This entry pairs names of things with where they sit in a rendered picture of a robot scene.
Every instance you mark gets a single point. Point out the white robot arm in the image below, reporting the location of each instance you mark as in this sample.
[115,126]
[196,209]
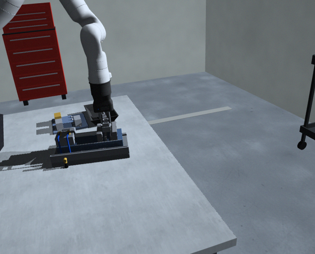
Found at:
[91,35]

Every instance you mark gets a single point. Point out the yellow rectangular block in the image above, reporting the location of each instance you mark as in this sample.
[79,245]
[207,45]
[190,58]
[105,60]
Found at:
[57,115]

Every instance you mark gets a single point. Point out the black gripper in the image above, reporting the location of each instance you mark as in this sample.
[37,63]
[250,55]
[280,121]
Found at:
[99,81]

